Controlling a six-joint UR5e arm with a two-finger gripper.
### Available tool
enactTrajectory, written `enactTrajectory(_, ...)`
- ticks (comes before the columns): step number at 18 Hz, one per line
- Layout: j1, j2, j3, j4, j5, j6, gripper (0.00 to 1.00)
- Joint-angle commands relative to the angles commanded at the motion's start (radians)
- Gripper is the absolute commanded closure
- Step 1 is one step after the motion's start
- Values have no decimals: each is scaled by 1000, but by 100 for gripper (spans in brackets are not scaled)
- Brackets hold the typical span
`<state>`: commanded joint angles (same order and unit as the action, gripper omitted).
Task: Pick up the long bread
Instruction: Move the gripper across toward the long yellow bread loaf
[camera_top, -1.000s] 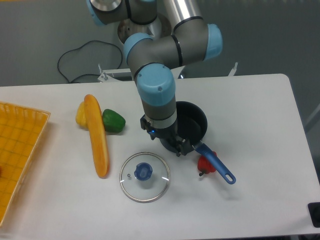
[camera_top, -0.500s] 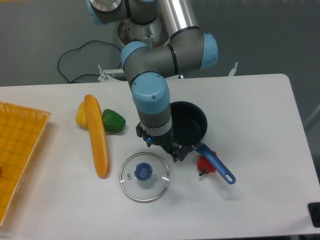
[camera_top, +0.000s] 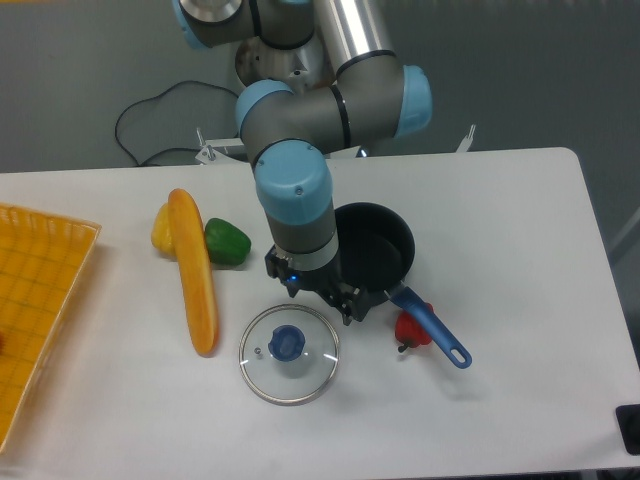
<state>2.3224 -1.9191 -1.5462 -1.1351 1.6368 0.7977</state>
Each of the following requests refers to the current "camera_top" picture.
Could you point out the white bracket behind table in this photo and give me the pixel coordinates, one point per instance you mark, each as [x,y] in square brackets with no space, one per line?
[467,141]

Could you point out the red bell pepper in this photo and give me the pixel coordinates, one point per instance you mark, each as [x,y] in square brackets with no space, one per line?
[409,333]

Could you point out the long orange bread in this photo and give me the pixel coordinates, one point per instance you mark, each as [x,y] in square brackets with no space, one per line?
[195,270]

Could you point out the yellow woven basket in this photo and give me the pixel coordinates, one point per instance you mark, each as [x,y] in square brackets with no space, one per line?
[42,258]

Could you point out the yellow bell pepper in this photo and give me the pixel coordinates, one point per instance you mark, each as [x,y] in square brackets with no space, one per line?
[161,237]

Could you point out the green bell pepper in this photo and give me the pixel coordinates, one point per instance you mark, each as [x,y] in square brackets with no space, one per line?
[227,245]

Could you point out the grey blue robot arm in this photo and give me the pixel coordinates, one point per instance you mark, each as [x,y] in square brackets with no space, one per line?
[287,134]

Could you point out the glass lid blue knob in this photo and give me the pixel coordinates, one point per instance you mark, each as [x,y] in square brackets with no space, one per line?
[289,354]

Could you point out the black object table corner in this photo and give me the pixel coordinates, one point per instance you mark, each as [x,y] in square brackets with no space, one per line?
[628,417]

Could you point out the dark pot blue handle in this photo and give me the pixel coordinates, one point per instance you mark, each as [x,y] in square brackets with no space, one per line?
[377,250]

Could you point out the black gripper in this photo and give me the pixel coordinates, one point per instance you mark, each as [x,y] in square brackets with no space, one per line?
[353,303]

